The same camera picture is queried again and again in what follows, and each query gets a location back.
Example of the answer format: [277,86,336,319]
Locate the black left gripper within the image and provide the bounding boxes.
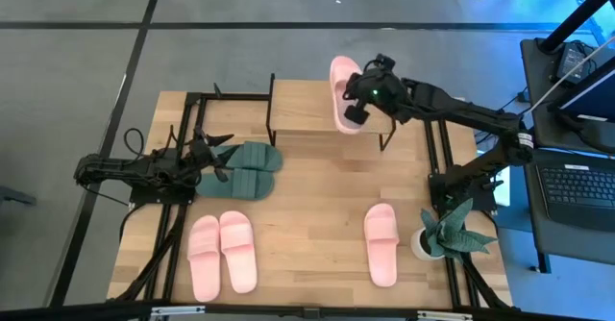
[180,126,235,187]

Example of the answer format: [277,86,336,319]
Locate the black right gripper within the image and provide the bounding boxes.
[342,65,410,125]

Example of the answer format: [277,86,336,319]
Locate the pink rubber slide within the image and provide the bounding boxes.
[362,202,402,288]
[329,55,367,136]
[186,214,223,304]
[218,210,258,295]

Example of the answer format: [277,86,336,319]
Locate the green rubber slide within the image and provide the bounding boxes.
[195,167,277,202]
[210,139,285,174]

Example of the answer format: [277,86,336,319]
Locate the wooden shelf black metal legs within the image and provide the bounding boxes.
[265,72,398,153]

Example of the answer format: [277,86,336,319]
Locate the white plant pot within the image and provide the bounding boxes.
[409,226,446,262]

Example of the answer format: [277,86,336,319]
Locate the green leafy plant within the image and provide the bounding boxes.
[419,197,499,265]

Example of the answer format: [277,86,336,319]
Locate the black power adapter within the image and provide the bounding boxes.
[555,41,586,83]

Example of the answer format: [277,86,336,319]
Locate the black metal pole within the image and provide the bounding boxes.
[537,0,615,54]

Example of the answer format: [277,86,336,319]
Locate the black laptop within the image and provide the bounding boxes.
[534,160,615,234]

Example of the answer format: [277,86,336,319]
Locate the black monitor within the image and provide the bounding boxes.
[547,54,615,125]

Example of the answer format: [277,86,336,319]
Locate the black side table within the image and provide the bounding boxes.
[520,37,615,274]

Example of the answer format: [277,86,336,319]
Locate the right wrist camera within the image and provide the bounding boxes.
[373,53,397,71]

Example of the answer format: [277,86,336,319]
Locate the white cable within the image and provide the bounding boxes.
[523,35,615,115]

